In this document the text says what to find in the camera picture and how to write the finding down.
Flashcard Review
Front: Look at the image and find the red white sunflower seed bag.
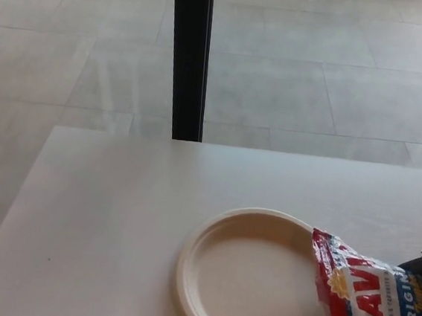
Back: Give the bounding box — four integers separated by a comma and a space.
304, 227, 422, 316

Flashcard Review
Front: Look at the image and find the beige round paper plate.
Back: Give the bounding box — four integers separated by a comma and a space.
170, 200, 349, 316

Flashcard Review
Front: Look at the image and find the black vertical window post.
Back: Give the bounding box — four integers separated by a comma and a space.
159, 0, 217, 144

